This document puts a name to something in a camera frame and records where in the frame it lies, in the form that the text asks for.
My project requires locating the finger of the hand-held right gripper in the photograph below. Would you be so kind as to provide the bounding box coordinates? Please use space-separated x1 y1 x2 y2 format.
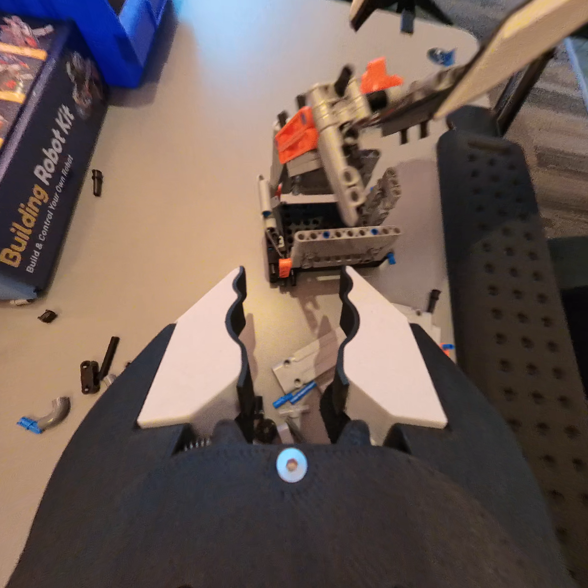
432 0 588 121

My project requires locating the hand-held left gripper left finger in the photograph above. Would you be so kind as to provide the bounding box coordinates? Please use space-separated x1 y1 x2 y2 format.
136 267 254 431

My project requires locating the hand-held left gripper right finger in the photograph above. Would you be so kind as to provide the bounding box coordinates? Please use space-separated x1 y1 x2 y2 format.
333 267 450 431

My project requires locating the orange gear frame assembly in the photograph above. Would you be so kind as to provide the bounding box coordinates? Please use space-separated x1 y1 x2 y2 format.
258 57 460 287

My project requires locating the grey curved elbow piece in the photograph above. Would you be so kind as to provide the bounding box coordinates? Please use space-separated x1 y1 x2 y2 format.
17 395 73 433

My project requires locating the black axle with connector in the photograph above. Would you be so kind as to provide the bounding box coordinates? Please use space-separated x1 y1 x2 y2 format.
80 336 121 395

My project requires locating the black studded panel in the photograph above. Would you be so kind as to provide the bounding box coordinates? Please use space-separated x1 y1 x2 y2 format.
437 106 588 588

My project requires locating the blue robot kit box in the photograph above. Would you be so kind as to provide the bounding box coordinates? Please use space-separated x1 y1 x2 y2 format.
0 14 112 303

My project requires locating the blue plastic bin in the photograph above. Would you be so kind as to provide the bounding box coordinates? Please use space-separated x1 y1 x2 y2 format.
74 0 175 90

